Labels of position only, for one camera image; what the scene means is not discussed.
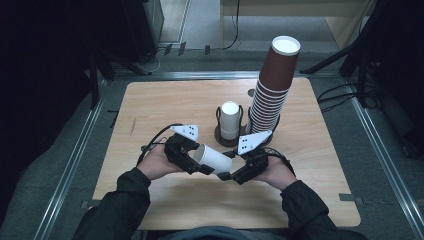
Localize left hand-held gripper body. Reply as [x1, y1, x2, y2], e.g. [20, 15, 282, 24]
[163, 124, 201, 175]

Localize person's left hand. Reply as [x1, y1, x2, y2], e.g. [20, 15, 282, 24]
[136, 143, 185, 182]

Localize black cabinet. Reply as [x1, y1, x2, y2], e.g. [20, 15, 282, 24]
[120, 0, 165, 65]

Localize light wooden desk frame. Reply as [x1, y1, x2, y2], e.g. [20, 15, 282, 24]
[219, 0, 378, 51]

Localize metal floor rail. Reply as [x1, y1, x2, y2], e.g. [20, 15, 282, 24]
[32, 79, 108, 240]
[345, 79, 424, 240]

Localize right hand-held gripper cable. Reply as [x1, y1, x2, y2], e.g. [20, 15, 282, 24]
[265, 147, 297, 177]

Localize person's blue-grey clothing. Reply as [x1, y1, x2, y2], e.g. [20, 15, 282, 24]
[159, 226, 292, 240]

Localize hand-held gripper cable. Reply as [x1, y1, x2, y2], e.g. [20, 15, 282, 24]
[136, 122, 183, 166]
[265, 147, 297, 177]

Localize single white paper cup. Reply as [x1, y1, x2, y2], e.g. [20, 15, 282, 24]
[192, 143, 234, 175]

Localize black floor cables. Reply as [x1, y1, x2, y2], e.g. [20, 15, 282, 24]
[316, 82, 360, 114]

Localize person's right hand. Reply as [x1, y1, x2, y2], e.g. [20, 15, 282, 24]
[252, 155, 299, 192]

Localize stack of brown ripple cups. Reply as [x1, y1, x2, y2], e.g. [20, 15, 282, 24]
[245, 35, 302, 141]

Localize black metal stand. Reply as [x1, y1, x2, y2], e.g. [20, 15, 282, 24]
[87, 53, 102, 110]

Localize brown double cup holder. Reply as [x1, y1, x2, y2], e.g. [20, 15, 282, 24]
[213, 104, 282, 148]

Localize stack of white paper cups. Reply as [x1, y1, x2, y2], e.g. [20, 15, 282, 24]
[219, 100, 241, 141]

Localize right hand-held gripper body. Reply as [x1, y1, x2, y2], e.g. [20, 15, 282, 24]
[234, 129, 274, 186]

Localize black tripod stand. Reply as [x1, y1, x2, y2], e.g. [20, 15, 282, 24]
[299, 0, 424, 109]

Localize white floor cable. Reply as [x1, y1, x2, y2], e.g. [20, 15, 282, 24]
[135, 46, 168, 75]

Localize left hand-held gripper cable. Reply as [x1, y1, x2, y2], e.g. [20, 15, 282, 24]
[136, 122, 183, 166]

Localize hanging black cable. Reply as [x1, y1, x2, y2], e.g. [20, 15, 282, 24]
[221, 0, 242, 51]

